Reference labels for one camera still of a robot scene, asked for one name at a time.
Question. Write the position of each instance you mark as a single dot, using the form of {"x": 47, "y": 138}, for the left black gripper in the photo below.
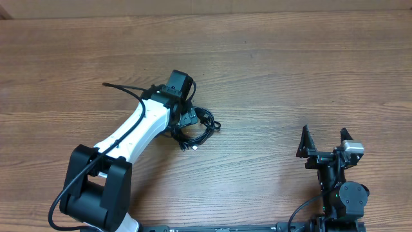
{"x": 187, "y": 118}

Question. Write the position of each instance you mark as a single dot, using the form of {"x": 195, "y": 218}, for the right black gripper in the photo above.
{"x": 318, "y": 158}

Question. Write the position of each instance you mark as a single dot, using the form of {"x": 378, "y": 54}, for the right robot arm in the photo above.
{"x": 343, "y": 201}

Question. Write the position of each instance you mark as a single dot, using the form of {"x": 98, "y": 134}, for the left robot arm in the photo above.
{"x": 97, "y": 188}

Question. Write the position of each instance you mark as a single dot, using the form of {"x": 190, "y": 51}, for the brown cardboard backdrop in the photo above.
{"x": 57, "y": 9}

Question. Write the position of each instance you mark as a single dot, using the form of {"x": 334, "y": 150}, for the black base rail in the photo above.
{"x": 279, "y": 227}

